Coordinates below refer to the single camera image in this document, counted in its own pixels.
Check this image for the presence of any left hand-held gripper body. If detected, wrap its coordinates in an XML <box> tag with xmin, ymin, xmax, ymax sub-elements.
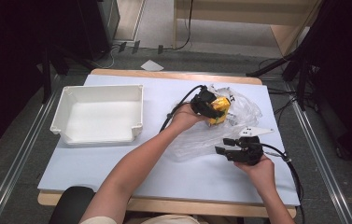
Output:
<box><xmin>190</xmin><ymin>85</ymin><xmax>218</xmax><ymax>119</ymax></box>

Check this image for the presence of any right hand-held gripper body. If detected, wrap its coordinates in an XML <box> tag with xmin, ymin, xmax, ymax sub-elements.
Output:
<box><xmin>226</xmin><ymin>126</ymin><xmax>275</xmax><ymax>166</ymax></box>

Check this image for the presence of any yellow snack packet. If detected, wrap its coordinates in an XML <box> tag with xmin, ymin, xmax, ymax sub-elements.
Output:
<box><xmin>206</xmin><ymin>95</ymin><xmax>232</xmax><ymax>127</ymax></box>

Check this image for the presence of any clear printed plastic bag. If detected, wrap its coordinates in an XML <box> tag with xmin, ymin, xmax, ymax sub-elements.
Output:
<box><xmin>163</xmin><ymin>84</ymin><xmax>263</xmax><ymax>163</ymax></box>

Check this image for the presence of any person's left hand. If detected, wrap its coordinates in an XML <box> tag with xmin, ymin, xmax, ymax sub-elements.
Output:
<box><xmin>169</xmin><ymin>102</ymin><xmax>210</xmax><ymax>133</ymax></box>

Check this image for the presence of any person's right hand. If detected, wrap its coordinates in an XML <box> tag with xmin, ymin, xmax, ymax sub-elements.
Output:
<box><xmin>233</xmin><ymin>154</ymin><xmax>276</xmax><ymax>189</ymax></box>

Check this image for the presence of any white paper scrap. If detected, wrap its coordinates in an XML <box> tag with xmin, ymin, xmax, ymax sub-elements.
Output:
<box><xmin>140</xmin><ymin>59</ymin><xmax>165</xmax><ymax>72</ymax></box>

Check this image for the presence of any black metal stand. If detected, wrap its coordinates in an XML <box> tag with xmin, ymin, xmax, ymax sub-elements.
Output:
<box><xmin>38</xmin><ymin>43</ymin><xmax>72</xmax><ymax>105</ymax></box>
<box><xmin>246</xmin><ymin>46</ymin><xmax>313</xmax><ymax>112</ymax></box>

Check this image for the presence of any person's beige clothing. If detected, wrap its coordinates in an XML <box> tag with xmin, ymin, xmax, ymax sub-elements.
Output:
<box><xmin>79</xmin><ymin>214</ymin><xmax>203</xmax><ymax>224</ymax></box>

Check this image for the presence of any light wooden furniture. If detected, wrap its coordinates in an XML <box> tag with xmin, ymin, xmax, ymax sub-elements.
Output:
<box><xmin>172</xmin><ymin>0</ymin><xmax>322</xmax><ymax>58</ymax></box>

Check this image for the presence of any white plastic bin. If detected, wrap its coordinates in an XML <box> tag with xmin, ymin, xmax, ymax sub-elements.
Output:
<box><xmin>49</xmin><ymin>84</ymin><xmax>145</xmax><ymax>147</ymax></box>

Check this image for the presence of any pale blue table mat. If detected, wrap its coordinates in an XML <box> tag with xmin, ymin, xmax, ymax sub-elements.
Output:
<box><xmin>36</xmin><ymin>74</ymin><xmax>301</xmax><ymax>207</ymax></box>

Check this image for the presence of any black cabinet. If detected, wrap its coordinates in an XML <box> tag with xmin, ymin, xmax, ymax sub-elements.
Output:
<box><xmin>76</xmin><ymin>0</ymin><xmax>121</xmax><ymax>62</ymax></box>

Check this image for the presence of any black chair armrest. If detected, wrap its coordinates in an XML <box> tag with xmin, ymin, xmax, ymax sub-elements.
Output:
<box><xmin>48</xmin><ymin>186</ymin><xmax>97</xmax><ymax>224</ymax></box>

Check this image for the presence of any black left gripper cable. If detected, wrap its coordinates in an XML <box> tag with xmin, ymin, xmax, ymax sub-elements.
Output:
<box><xmin>159</xmin><ymin>84</ymin><xmax>206</xmax><ymax>133</ymax></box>

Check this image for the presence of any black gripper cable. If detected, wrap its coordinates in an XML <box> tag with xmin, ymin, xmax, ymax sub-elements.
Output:
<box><xmin>259</xmin><ymin>142</ymin><xmax>306</xmax><ymax>224</ymax></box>
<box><xmin>159</xmin><ymin>84</ymin><xmax>206</xmax><ymax>133</ymax></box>

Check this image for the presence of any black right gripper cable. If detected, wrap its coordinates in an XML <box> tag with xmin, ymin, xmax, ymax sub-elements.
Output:
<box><xmin>259</xmin><ymin>142</ymin><xmax>306</xmax><ymax>224</ymax></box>

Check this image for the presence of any thin black hanging cable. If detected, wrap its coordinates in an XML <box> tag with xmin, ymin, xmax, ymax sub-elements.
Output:
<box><xmin>175</xmin><ymin>0</ymin><xmax>195</xmax><ymax>51</ymax></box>

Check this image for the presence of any metal floor rail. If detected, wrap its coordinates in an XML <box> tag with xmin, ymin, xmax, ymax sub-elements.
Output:
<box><xmin>0</xmin><ymin>89</ymin><xmax>63</xmax><ymax>224</ymax></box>
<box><xmin>290</xmin><ymin>98</ymin><xmax>352</xmax><ymax>224</ymax></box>

